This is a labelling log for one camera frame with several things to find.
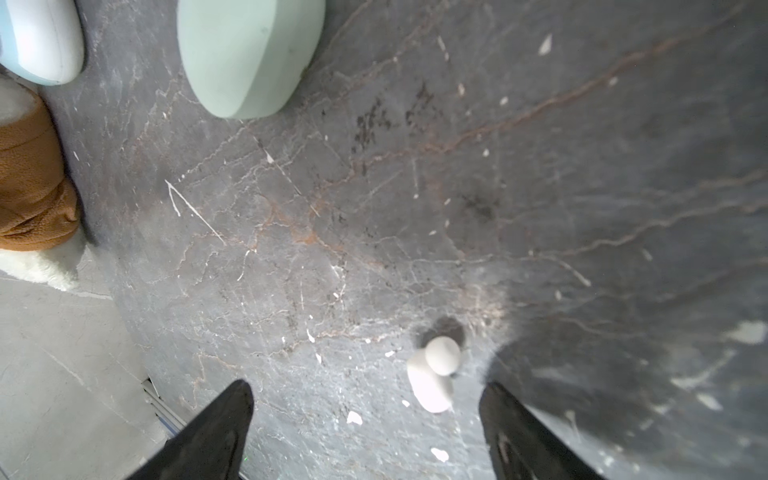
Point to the green earbud charging case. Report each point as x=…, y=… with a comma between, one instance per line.
x=244, y=59

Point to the small round white clock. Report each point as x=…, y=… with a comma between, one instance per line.
x=42, y=40

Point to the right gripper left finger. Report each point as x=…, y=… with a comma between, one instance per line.
x=211, y=446

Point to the white plush bear toy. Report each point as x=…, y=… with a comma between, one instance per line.
x=42, y=237

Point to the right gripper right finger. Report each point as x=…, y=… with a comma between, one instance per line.
x=522, y=447

